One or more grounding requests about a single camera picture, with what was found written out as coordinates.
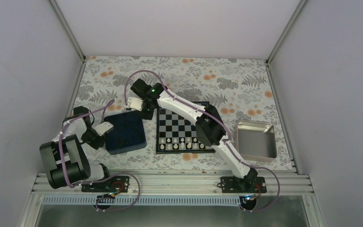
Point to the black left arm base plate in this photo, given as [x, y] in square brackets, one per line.
[114, 185]

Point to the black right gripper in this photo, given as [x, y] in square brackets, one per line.
[148, 116]

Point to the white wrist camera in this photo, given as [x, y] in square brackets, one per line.
[134, 103]
[102, 128]

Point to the dark blue plastic tray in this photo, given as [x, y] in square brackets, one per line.
[127, 135]

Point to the grey slotted cable duct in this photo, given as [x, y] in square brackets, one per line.
[143, 200]

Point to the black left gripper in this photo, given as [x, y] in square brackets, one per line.
[98, 144]

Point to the floral patterned table cloth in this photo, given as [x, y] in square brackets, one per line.
[239, 89]

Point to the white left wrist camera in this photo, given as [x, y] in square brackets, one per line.
[102, 128]

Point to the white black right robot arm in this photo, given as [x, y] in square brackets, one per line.
[210, 129]

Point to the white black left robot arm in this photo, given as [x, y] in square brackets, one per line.
[64, 159]

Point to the white chess pieces front row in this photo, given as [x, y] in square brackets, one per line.
[180, 144]

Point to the black white chessboard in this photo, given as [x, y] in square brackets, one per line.
[172, 125]

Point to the aluminium mounting rail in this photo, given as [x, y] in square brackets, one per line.
[205, 183]

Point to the silver metal tray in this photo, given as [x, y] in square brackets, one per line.
[255, 141]

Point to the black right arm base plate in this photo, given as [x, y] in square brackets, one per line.
[232, 184]

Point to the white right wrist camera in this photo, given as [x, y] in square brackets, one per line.
[134, 103]

